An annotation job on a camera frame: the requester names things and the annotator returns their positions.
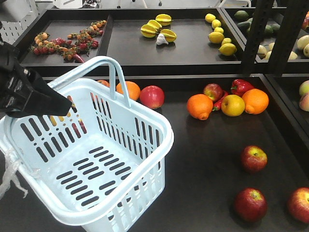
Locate black shelf post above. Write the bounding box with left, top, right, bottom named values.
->
left=241, top=0, right=274, bottom=77
left=267, top=0, right=309, bottom=76

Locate yellow apple fruit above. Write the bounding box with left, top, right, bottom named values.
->
left=221, top=94, right=245, bottom=117

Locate black shelf post left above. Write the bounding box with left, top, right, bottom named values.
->
left=241, top=0, right=274, bottom=77

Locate white plastic tag strip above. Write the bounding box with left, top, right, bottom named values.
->
left=0, top=148, right=28, bottom=199

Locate orange fruit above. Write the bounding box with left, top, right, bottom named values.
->
left=186, top=94, right=213, bottom=120
left=241, top=88, right=269, bottom=115

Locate dark red apple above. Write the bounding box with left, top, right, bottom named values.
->
left=240, top=145, right=268, bottom=174
left=233, top=188, right=267, bottom=223

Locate orange fruit left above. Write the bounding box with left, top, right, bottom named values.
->
left=186, top=94, right=213, bottom=120

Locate red apple far left row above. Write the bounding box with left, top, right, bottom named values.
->
left=140, top=86, right=165, bottom=109

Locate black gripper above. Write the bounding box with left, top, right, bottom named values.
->
left=0, top=40, right=72, bottom=118

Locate dark red apple edge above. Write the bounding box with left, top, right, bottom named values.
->
left=287, top=187, right=309, bottom=224

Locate black shelf post right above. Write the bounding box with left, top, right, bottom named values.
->
left=267, top=0, right=309, bottom=76

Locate peach front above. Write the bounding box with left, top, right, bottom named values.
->
left=299, top=93, right=309, bottom=112

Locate red chili pepper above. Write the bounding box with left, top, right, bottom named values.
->
left=212, top=90, right=228, bottom=111

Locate dark red apple middle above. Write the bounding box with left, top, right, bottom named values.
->
left=240, top=145, right=268, bottom=174

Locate dark red apple front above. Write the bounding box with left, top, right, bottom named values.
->
left=233, top=188, right=267, bottom=223

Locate orange fruit right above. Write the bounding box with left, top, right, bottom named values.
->
left=241, top=88, right=269, bottom=115

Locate light blue plastic basket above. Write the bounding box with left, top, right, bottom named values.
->
left=0, top=56, right=174, bottom=232

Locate peach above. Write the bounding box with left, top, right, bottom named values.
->
left=299, top=80, right=309, bottom=96
left=299, top=93, right=309, bottom=112

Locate orange in back row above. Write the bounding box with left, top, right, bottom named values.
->
left=116, top=81, right=141, bottom=101

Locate red bell pepper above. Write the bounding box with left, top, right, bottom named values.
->
left=230, top=79, right=254, bottom=97

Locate white garlic bulb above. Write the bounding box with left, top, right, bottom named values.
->
left=156, top=33, right=169, bottom=45

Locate red apple behind oranges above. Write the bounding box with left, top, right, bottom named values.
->
left=203, top=83, right=223, bottom=102

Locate peach back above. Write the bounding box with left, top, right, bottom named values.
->
left=299, top=80, right=309, bottom=96

